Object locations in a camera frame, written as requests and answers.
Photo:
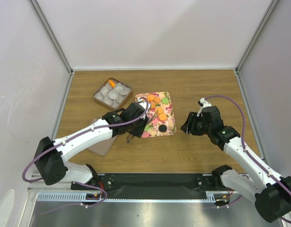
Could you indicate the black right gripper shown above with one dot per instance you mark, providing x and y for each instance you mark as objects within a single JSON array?
[{"x": 189, "y": 126}]

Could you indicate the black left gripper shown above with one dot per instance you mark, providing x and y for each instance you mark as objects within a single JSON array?
[{"x": 138, "y": 132}]

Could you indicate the pink sandwich cookie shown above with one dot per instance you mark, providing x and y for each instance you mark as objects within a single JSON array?
[
  {"x": 155, "y": 121},
  {"x": 145, "y": 134}
]

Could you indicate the orange squirrel cookie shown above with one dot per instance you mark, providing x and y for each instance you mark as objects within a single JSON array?
[{"x": 112, "y": 84}]

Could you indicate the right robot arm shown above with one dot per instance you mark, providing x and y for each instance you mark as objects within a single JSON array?
[{"x": 265, "y": 188}]

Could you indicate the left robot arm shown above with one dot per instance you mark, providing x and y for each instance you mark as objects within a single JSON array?
[{"x": 52, "y": 157}]

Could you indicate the black sandwich cookie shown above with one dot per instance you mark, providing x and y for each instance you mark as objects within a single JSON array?
[{"x": 162, "y": 128}]

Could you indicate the floral serving tray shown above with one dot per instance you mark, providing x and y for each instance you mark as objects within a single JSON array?
[{"x": 167, "y": 109}]

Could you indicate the orange pumpkin cookie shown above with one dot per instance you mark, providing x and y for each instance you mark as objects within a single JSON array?
[{"x": 157, "y": 100}]

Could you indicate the rose gold tin lid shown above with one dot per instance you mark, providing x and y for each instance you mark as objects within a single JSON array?
[{"x": 101, "y": 149}]

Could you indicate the rose gold cookie tin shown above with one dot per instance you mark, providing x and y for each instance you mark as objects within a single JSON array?
[{"x": 110, "y": 103}]

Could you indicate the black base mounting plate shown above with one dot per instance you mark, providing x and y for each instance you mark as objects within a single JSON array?
[{"x": 159, "y": 186}]

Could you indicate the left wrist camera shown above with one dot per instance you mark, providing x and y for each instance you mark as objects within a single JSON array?
[{"x": 140, "y": 100}]

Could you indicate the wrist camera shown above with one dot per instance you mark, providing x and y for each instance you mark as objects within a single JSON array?
[
  {"x": 203, "y": 103},
  {"x": 140, "y": 100}
]

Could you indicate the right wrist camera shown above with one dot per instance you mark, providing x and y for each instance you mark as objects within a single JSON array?
[{"x": 203, "y": 103}]

